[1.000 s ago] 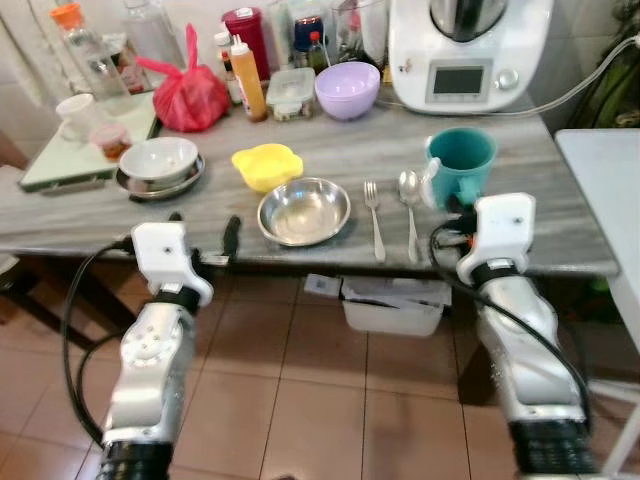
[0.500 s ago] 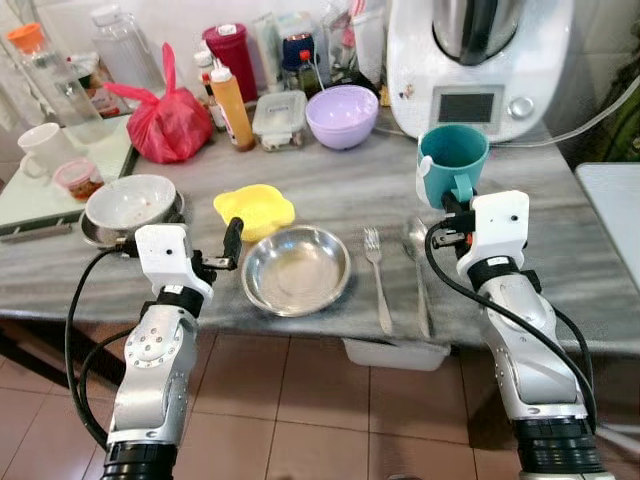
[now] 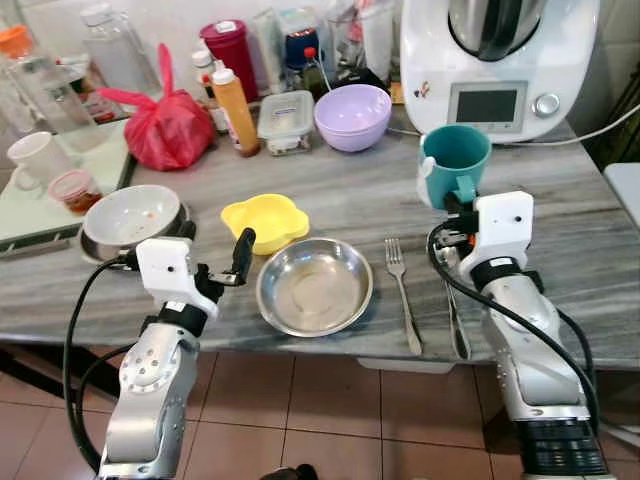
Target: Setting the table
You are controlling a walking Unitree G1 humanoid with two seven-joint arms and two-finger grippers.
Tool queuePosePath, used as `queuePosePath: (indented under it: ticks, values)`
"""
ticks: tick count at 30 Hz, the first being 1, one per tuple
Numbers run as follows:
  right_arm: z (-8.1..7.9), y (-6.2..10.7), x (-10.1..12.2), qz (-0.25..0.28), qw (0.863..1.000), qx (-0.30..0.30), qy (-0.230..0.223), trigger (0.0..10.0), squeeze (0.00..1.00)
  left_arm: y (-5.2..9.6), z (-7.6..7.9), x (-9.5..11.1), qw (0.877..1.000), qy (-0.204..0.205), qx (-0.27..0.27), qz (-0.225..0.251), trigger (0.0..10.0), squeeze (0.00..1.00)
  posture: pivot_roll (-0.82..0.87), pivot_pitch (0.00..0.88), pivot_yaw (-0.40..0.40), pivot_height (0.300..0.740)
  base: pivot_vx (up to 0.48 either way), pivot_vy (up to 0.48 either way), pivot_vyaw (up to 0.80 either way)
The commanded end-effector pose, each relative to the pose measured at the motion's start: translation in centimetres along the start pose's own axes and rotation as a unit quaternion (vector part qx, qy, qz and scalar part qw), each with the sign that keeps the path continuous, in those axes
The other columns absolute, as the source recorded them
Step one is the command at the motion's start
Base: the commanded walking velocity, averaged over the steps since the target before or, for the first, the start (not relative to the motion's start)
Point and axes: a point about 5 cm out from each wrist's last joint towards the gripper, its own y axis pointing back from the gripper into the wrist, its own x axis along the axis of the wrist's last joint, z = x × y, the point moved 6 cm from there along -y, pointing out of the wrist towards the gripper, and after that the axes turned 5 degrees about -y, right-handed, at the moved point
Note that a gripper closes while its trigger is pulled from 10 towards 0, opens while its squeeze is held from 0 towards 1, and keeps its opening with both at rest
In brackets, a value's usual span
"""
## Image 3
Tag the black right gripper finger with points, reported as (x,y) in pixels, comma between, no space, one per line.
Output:
(458,203)

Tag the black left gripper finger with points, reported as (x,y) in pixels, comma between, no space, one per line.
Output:
(243,255)

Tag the teal mug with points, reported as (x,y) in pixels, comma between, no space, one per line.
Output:
(458,155)

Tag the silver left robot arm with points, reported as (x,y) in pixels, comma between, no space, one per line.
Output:
(150,400)

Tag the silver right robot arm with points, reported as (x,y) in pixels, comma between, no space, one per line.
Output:
(530,350)

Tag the yellow flower-shaped bowl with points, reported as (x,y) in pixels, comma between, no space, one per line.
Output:
(265,215)

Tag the silver metal fork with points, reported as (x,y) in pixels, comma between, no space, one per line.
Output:
(394,255)

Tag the empty stainless steel plate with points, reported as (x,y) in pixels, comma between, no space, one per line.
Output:
(315,290)

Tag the silver metal spoon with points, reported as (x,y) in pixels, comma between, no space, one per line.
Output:
(458,335)

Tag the white ceramic bowl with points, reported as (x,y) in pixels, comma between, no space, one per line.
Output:
(125,212)

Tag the purple plastic bowl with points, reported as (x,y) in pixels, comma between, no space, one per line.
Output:
(352,118)

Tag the orange sauce squeeze bottle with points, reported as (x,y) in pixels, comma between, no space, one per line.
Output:
(236,115)

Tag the clear lidded food container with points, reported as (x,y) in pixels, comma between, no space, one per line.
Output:
(286,120)

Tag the white plastic bin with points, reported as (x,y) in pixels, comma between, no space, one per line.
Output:
(405,364)

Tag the red knotted plastic bag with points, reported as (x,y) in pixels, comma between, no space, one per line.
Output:
(165,135)

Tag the white side table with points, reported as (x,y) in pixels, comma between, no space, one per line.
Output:
(625,190)

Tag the small pink-lidded chili jar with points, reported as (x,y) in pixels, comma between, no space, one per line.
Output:
(75,192)

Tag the white kitchen cooking machine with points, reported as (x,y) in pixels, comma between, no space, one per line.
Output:
(570,70)

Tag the dark green backpack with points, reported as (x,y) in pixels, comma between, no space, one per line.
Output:
(622,125)

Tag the white bottle with red cap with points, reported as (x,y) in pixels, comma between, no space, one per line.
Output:
(204,75)

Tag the dark bottle with red cap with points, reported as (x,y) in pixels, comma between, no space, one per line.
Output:
(314,72)

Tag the black left robot foot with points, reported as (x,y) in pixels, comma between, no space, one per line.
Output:
(290,473)

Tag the pale green cutting board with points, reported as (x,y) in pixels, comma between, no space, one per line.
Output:
(25,215)

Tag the dark red canister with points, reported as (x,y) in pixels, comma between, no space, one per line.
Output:
(232,50)

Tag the dark blue jar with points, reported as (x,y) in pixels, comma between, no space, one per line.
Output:
(298,48)

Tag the white ceramic mug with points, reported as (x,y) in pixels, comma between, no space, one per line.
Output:
(35,158)

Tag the clear glass jar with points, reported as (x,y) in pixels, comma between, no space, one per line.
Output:
(120,55)

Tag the clear bottle with orange cap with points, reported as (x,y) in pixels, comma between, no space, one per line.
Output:
(45,90)

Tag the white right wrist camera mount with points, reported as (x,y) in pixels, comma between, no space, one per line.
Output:
(500,220)

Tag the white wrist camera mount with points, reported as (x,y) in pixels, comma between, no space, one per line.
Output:
(165,265)
(500,220)

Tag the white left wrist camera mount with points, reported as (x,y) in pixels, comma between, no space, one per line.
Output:
(165,265)

